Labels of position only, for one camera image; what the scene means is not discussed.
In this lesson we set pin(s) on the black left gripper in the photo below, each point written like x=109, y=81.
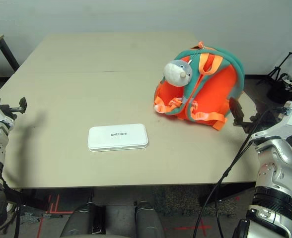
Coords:
x=8, y=109

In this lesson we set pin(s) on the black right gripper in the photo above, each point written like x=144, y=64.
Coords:
x=251, y=125

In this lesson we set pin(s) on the orange and teal backpack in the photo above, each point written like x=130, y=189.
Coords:
x=210, y=99

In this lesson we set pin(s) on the grey white plush toy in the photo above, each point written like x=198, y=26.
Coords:
x=175, y=73

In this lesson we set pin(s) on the white Unitree box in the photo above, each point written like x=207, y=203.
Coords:
x=116, y=141

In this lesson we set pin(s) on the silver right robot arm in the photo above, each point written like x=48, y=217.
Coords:
x=277, y=158

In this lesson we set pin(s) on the black storage bin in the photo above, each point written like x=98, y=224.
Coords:
x=282, y=93

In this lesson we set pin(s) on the black tripod stand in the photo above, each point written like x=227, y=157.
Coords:
x=276, y=70

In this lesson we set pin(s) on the red floor tape lines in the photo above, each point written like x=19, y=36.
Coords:
x=53, y=205

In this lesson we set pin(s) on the red floor tape cross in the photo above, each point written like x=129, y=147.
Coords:
x=201, y=226

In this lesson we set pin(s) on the dark grey left robot leg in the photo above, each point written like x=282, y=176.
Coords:
x=82, y=220

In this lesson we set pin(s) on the dark grey robot leg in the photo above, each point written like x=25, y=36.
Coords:
x=148, y=220
x=82, y=220

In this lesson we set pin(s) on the dark grey right robot leg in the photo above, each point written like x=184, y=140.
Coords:
x=148, y=220

